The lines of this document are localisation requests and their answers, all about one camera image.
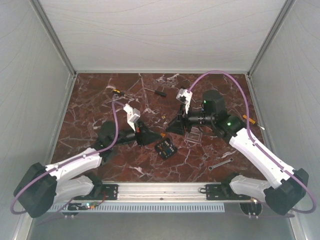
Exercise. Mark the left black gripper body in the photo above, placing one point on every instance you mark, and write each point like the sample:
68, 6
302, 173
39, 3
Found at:
128, 135

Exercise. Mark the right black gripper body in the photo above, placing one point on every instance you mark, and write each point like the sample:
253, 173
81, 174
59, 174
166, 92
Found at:
194, 118

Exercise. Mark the clear fuse box cover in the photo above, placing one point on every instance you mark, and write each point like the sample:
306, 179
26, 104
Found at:
194, 136

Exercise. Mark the black fuse box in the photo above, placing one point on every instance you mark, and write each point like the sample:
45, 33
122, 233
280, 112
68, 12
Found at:
165, 148

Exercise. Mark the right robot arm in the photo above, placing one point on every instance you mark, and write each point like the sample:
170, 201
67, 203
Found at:
283, 186

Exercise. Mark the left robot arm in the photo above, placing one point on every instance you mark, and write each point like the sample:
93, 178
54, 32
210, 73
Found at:
42, 186

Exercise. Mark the black screwdriver middle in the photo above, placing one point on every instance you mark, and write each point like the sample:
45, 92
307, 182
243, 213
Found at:
160, 93

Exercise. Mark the yellow black screwdriver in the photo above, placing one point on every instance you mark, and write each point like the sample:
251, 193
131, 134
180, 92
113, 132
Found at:
118, 92

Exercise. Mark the silver wrench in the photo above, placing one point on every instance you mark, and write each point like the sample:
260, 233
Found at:
210, 168

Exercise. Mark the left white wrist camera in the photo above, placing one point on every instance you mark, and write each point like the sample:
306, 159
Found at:
132, 115

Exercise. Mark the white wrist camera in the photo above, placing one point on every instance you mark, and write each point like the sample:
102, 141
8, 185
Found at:
184, 96
132, 115

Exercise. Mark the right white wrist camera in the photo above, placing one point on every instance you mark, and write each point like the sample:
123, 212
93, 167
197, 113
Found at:
184, 96

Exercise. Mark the orange handle screwdriver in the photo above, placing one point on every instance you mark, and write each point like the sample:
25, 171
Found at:
250, 119

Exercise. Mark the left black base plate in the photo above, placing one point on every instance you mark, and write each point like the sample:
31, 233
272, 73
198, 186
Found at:
108, 192

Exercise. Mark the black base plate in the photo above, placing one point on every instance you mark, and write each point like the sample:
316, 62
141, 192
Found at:
221, 192
108, 192

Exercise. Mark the aluminium mounting rail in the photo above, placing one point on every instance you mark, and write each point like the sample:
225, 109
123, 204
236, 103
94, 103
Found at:
157, 192

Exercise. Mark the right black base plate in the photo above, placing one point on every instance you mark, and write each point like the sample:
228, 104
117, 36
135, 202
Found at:
221, 192

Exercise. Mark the slotted grey cable duct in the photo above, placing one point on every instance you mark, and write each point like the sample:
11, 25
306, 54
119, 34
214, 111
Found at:
160, 207

